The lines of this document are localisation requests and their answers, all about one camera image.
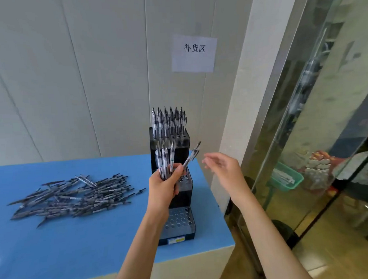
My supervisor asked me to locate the person's left hand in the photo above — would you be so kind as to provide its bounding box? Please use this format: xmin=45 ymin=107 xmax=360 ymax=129
xmin=144 ymin=163 xmax=188 ymax=224

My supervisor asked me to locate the person's right hand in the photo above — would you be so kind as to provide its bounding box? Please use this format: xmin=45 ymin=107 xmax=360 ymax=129
xmin=201 ymin=151 xmax=257 ymax=209

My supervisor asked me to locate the black tiered pen display stand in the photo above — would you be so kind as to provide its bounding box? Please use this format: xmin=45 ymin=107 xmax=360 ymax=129
xmin=149 ymin=125 xmax=196 ymax=247

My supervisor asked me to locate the row of black pens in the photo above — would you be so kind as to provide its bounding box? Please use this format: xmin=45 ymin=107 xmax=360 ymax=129
xmin=150 ymin=106 xmax=188 ymax=140

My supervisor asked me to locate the pile of black pens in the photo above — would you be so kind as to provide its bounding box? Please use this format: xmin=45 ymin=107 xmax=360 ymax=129
xmin=6 ymin=171 xmax=148 ymax=230

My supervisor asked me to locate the person's right forearm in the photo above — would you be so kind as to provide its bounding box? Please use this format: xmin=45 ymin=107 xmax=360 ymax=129
xmin=237 ymin=192 xmax=315 ymax=279

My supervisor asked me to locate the person's left forearm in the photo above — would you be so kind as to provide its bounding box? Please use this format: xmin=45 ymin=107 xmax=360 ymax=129
xmin=110 ymin=210 xmax=173 ymax=279

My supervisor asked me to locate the green plastic basket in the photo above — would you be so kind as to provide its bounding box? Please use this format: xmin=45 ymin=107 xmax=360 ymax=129
xmin=270 ymin=161 xmax=305 ymax=193

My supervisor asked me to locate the black round object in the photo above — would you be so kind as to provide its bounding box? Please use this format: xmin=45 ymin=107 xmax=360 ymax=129
xmin=271 ymin=219 xmax=300 ymax=250

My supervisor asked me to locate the steel framed glass partition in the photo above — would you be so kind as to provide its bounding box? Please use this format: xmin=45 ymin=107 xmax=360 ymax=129
xmin=218 ymin=0 xmax=368 ymax=275

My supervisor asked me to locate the blue table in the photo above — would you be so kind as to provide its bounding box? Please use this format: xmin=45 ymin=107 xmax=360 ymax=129
xmin=0 ymin=151 xmax=237 ymax=279

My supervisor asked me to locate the white paper sign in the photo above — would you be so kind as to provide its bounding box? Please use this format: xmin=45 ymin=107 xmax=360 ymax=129
xmin=170 ymin=32 xmax=219 ymax=74

